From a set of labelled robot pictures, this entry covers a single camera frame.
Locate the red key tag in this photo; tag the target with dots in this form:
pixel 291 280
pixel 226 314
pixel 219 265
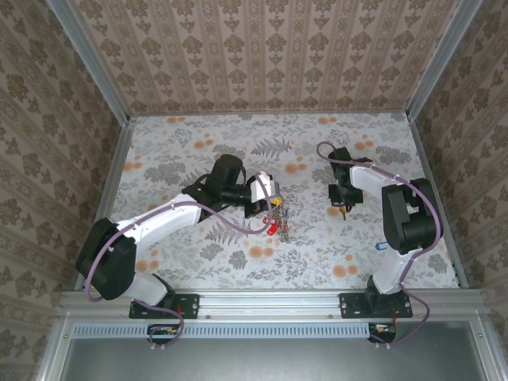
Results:
pixel 271 229

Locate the brass key with blue tag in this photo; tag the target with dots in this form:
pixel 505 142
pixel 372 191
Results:
pixel 380 246

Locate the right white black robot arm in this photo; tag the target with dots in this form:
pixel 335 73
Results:
pixel 412 222

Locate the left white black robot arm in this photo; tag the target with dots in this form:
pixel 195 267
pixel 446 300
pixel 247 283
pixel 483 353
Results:
pixel 174 218

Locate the black wiring connector box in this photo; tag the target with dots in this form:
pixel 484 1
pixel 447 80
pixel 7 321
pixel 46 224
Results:
pixel 383 331
pixel 162 333

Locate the grey steel panel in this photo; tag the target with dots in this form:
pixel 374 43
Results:
pixel 270 361

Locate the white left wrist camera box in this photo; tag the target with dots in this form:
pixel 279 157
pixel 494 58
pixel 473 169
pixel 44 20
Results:
pixel 254 190

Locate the aluminium table side rail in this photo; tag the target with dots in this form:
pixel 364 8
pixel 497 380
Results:
pixel 421 151
pixel 118 158

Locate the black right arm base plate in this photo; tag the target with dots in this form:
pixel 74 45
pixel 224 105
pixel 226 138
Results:
pixel 351 305

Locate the long aluminium mounting rail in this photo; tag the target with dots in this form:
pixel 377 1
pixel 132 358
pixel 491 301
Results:
pixel 270 303

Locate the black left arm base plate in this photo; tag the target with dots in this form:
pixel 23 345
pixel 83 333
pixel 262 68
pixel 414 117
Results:
pixel 186 305

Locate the aluminium frame post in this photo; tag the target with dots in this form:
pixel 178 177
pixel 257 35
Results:
pixel 92 63
pixel 441 59

